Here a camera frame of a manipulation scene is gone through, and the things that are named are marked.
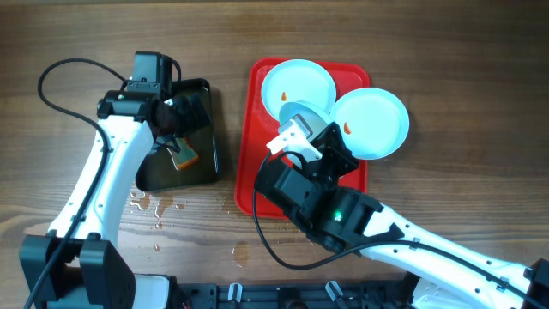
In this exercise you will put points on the black water tray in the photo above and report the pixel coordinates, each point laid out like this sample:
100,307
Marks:
158,173

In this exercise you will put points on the light blue plate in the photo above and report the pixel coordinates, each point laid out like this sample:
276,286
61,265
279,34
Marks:
298,80
313,115
374,122

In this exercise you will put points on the light blue plate top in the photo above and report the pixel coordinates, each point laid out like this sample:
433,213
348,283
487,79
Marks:
298,80

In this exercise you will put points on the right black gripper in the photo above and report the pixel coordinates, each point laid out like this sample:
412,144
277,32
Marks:
335,148

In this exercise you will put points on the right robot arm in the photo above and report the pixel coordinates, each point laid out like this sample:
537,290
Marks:
474,279

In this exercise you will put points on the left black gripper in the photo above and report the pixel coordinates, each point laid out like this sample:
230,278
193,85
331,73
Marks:
190,122

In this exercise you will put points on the light blue plate bottom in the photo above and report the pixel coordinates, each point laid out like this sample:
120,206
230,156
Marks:
313,115

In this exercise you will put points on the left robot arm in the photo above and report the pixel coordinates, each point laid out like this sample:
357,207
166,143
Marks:
77,264

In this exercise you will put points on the orange green sponge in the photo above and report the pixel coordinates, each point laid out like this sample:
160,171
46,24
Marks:
183,155

